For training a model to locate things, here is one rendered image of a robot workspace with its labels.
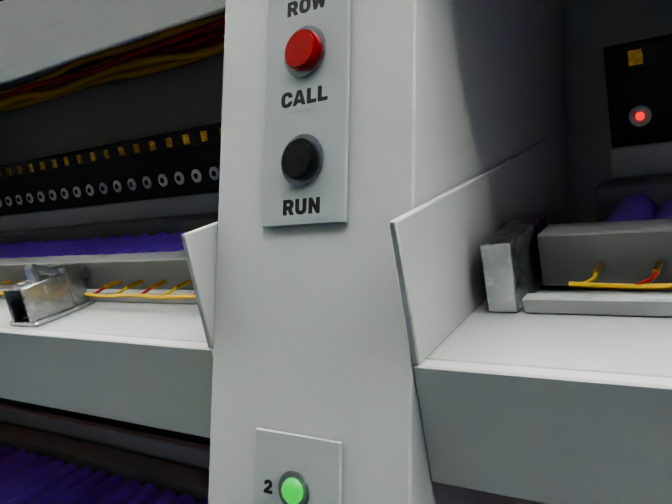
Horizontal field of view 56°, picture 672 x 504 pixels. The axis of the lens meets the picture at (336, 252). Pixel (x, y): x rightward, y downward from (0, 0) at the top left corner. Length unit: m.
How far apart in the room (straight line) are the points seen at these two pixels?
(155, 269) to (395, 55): 0.20
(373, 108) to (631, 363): 0.12
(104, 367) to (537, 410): 0.21
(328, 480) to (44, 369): 0.20
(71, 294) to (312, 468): 0.22
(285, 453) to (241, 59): 0.16
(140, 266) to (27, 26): 0.16
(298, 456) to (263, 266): 0.07
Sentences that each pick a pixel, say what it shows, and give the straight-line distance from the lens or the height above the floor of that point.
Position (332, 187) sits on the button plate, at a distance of 0.24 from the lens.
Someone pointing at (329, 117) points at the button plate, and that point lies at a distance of 0.24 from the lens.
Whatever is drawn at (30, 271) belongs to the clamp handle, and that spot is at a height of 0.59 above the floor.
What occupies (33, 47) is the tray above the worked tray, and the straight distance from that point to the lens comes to 0.45.
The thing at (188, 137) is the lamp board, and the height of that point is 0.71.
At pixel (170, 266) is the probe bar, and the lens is 0.36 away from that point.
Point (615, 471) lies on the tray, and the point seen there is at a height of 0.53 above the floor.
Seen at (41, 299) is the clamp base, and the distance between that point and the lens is 0.40.
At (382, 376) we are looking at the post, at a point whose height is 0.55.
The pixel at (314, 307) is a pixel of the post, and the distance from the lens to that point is 0.24.
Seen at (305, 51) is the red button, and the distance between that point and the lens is 0.26.
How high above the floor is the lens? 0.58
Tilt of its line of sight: 4 degrees up
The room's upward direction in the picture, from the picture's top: 1 degrees clockwise
